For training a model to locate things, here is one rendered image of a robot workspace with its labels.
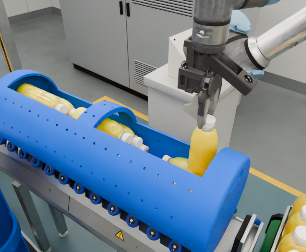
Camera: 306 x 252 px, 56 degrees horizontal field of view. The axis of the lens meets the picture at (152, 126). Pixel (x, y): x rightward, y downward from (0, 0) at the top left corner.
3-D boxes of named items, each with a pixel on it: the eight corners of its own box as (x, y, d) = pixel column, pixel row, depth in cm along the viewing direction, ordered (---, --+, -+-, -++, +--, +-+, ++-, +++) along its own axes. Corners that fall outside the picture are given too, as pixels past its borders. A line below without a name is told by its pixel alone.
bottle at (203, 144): (201, 188, 81) (210, 138, 70) (181, 175, 85) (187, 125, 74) (215, 174, 85) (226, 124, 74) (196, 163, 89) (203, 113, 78)
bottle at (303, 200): (278, 225, 93) (295, 186, 82) (300, 225, 93) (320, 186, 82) (286, 246, 87) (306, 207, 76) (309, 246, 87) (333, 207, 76)
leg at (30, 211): (47, 244, 185) (20, 176, 147) (53, 249, 182) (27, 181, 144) (39, 252, 181) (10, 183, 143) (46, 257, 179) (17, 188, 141)
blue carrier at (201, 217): (55, 118, 133) (43, 59, 116) (239, 207, 94) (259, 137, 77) (-3, 151, 114) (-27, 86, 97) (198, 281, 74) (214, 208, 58)
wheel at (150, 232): (151, 221, 86) (148, 222, 84) (164, 228, 84) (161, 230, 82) (146, 234, 86) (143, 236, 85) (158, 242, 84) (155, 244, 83)
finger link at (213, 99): (196, 107, 79) (197, 79, 73) (217, 114, 77) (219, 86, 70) (191, 114, 78) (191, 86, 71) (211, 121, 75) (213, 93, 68)
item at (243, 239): (239, 236, 87) (247, 211, 80) (247, 241, 86) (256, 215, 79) (226, 264, 81) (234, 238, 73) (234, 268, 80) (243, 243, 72)
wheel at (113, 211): (112, 198, 93) (109, 199, 91) (124, 204, 91) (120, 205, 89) (108, 211, 93) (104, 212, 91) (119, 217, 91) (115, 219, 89)
